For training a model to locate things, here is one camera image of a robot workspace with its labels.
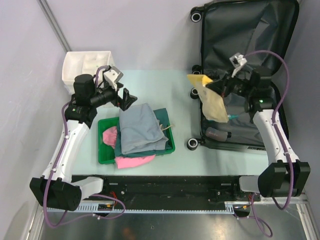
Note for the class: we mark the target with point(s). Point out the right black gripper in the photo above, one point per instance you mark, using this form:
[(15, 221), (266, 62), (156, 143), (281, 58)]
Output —
[(220, 86)]

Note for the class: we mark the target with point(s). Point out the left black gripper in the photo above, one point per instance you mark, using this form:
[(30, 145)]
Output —
[(124, 103)]

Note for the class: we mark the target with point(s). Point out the yellow cloth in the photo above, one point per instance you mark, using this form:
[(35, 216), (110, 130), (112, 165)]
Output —
[(213, 107)]

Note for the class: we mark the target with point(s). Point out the grey blue garment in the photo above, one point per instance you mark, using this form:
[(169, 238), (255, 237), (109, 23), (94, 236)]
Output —
[(140, 127)]

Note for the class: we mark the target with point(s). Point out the teal toothpaste tube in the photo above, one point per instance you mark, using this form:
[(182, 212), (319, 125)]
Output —
[(232, 116)]

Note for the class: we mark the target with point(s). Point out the teal green garment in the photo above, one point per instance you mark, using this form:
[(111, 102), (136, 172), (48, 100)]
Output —
[(160, 147)]

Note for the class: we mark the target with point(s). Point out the pink cloth garment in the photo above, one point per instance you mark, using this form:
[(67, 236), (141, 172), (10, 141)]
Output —
[(109, 138)]

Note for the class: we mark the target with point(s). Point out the space astronaut hardshell suitcase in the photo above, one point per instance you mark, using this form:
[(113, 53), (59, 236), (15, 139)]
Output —
[(260, 28)]

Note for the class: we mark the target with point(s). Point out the pink plastic pouch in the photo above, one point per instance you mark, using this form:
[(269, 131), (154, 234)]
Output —
[(217, 135)]

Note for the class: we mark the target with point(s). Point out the green plastic tray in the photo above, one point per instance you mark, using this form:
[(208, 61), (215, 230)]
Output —
[(106, 153)]

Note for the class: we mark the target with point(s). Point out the white drawer organizer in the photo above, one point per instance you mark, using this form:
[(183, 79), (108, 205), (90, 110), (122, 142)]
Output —
[(83, 62)]

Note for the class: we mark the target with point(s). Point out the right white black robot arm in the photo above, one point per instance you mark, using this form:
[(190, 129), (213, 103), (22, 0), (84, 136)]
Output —
[(286, 175)]

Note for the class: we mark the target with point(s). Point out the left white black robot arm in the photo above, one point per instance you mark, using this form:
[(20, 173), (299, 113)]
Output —
[(55, 188)]

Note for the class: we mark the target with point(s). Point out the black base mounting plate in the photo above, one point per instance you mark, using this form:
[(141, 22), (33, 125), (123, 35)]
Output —
[(174, 189)]

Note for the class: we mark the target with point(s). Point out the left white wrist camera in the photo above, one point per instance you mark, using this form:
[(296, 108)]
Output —
[(113, 76)]

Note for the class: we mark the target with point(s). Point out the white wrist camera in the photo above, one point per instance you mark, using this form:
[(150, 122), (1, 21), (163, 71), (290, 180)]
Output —
[(238, 61), (113, 76)]

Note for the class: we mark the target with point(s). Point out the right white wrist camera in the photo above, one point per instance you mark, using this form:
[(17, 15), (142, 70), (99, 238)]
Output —
[(238, 61)]

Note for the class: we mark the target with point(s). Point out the grey slotted cable duct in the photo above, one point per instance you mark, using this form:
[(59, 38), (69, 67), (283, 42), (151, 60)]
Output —
[(199, 207)]

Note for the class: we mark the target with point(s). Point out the aluminium frame rail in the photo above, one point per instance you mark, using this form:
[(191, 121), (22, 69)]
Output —
[(302, 199)]

